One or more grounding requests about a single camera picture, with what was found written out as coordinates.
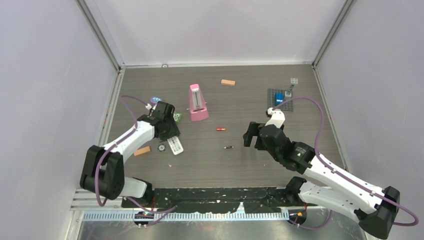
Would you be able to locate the wooden block near left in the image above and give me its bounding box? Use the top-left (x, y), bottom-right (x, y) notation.
top-left (133, 146), bottom-right (151, 157)

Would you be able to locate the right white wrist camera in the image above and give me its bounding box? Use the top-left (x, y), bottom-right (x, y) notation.
top-left (265, 107), bottom-right (286, 129)

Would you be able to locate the wooden block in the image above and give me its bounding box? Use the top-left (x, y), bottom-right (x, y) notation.
top-left (133, 146), bottom-right (151, 157)
top-left (221, 79), bottom-right (236, 87)

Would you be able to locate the grey lego baseplate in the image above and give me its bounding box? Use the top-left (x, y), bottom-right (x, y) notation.
top-left (267, 88), bottom-right (294, 112)

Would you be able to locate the small round gear toy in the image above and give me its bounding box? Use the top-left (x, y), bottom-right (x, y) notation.
top-left (157, 144), bottom-right (166, 152)

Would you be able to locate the white remote control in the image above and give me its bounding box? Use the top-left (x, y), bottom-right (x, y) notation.
top-left (167, 136), bottom-right (184, 156)

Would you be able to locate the pink metronome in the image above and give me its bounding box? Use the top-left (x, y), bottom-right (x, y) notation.
top-left (188, 84), bottom-right (209, 122)

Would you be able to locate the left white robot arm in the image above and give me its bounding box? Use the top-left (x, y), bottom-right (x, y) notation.
top-left (79, 101), bottom-right (181, 207)

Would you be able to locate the green monster toy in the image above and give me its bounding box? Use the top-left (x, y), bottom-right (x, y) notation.
top-left (173, 113), bottom-right (182, 124)

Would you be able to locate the purple round toy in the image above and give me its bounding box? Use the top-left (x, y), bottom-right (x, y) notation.
top-left (150, 96), bottom-right (162, 106)

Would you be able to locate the wooden block far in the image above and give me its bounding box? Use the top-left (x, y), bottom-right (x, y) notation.
top-left (221, 79), bottom-right (236, 87)

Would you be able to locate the blue lego brick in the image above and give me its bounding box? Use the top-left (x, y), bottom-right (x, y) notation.
top-left (274, 92), bottom-right (285, 107)

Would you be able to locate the grey lego tower piece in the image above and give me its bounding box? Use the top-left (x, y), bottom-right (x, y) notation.
top-left (284, 84), bottom-right (295, 99)

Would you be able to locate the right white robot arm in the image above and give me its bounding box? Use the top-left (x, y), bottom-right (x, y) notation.
top-left (243, 121), bottom-right (401, 240)

